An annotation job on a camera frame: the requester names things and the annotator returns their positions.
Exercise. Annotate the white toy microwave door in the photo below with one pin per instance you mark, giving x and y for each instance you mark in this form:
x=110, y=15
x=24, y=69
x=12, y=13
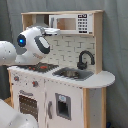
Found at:
x=72, y=23

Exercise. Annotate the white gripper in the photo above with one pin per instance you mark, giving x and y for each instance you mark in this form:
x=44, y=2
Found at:
x=50, y=31

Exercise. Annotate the black toy stovetop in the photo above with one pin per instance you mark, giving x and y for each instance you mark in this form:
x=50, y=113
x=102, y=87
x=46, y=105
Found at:
x=40, y=67

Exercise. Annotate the grey toy sink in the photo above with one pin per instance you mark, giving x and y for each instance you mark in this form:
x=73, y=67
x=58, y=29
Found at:
x=73, y=74

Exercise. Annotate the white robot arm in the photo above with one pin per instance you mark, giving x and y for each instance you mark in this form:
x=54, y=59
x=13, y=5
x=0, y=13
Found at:
x=37, y=47

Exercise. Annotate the wooden toy kitchen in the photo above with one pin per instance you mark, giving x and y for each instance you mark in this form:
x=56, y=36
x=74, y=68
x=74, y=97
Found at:
x=64, y=52

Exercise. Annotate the black toy faucet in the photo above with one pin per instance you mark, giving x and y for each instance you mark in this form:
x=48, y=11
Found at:
x=82, y=64

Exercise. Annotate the red right stove knob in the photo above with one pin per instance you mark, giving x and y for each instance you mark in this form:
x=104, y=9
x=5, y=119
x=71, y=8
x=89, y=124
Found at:
x=35, y=84

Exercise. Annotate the white fridge door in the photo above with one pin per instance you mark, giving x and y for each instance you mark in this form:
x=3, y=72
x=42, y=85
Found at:
x=64, y=107

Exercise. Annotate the white toy oven door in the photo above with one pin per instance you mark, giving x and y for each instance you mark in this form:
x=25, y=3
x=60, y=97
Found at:
x=29, y=101

